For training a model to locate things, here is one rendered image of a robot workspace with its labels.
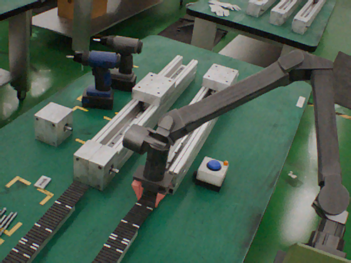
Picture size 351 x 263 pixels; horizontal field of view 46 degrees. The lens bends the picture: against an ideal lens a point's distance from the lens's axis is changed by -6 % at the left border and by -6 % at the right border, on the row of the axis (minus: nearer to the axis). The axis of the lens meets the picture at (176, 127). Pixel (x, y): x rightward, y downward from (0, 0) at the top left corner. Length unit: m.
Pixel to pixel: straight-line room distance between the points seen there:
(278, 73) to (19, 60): 2.22
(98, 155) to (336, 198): 0.66
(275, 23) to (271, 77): 1.89
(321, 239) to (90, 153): 0.68
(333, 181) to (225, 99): 0.35
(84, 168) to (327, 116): 0.69
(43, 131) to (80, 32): 2.35
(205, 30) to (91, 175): 1.99
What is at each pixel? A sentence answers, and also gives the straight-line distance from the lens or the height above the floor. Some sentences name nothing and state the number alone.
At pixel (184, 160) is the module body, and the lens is 1.32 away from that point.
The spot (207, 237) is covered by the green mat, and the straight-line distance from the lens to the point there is 1.21.
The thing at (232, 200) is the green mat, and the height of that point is 0.78.
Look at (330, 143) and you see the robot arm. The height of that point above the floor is 1.10.
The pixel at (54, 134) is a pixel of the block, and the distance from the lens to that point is 1.44.
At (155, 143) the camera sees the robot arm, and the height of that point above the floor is 0.99.
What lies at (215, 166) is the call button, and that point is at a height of 0.85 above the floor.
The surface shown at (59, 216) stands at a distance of 1.17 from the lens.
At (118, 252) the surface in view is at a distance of 1.09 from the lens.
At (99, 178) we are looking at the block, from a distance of 1.27.
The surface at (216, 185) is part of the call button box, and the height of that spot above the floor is 0.81.
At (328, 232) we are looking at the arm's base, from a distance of 1.07.
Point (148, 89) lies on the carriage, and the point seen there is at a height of 0.90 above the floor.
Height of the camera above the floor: 1.64
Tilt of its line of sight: 32 degrees down
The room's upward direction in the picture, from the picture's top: 10 degrees clockwise
